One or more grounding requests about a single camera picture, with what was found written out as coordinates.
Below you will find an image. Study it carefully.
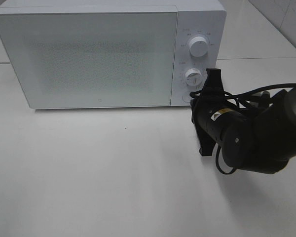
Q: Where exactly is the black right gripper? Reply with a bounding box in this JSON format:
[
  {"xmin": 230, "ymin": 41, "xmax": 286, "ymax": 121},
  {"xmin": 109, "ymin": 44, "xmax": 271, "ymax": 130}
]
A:
[{"xmin": 191, "ymin": 68, "xmax": 234, "ymax": 116}]

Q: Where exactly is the white timer knob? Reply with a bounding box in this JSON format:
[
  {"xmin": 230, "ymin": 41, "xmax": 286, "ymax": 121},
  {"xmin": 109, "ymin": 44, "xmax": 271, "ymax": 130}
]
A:
[{"xmin": 185, "ymin": 68, "xmax": 203, "ymax": 86}]

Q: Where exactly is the round door release button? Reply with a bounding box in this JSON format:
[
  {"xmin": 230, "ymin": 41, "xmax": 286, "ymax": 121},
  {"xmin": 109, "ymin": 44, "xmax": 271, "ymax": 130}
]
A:
[{"xmin": 182, "ymin": 91, "xmax": 193, "ymax": 103}]

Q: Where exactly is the white microwave door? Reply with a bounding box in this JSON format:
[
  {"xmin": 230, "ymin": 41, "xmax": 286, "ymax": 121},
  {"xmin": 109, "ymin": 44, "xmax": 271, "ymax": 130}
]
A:
[{"xmin": 0, "ymin": 6, "xmax": 178, "ymax": 109}]

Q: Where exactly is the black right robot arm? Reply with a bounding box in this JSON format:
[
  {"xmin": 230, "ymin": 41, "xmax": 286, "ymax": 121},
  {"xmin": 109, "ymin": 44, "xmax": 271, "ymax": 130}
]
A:
[{"xmin": 190, "ymin": 69, "xmax": 296, "ymax": 174}]

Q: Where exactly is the upper white power knob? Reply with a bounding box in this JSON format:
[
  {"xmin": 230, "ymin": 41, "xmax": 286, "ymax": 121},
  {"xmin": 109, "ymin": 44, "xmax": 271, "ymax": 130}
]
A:
[{"xmin": 188, "ymin": 36, "xmax": 209, "ymax": 57}]

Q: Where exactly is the white microwave oven body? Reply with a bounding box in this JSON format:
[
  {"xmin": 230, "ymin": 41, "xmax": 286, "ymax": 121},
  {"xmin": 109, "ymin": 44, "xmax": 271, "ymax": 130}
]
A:
[{"xmin": 0, "ymin": 0, "xmax": 226, "ymax": 107}]

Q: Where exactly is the black camera cable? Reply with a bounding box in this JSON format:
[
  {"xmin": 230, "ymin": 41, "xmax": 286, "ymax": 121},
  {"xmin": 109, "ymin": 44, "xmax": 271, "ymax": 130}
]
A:
[{"xmin": 189, "ymin": 83, "xmax": 296, "ymax": 175}]

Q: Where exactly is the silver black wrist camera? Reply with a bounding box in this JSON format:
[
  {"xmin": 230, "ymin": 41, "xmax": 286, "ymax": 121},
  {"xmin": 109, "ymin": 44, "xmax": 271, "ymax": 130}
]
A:
[{"xmin": 191, "ymin": 91, "xmax": 270, "ymax": 156}]

